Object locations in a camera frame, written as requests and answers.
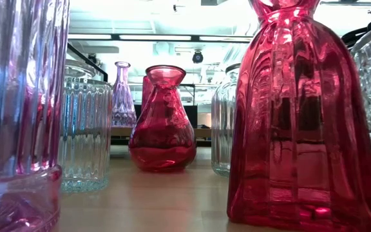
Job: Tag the red pear-shaped glass vase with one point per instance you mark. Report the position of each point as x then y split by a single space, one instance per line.
163 135

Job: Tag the clear ribbed glass jar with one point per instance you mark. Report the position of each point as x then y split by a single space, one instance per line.
222 129
85 129

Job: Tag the tall red glass vase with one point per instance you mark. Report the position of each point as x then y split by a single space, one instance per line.
146 93

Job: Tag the slender pink glass vase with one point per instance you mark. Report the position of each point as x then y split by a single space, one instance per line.
122 103

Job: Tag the large red pleated vase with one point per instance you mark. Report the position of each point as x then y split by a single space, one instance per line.
301 129

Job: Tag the large pink ribbed vase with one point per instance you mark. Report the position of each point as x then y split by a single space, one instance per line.
18 96

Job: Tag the black metal wooden shelf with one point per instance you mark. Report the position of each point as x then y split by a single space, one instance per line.
121 131

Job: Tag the black overhead light bar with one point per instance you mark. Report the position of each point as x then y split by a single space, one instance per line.
194 38

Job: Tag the black ceiling camera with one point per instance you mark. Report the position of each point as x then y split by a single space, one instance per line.
197 58

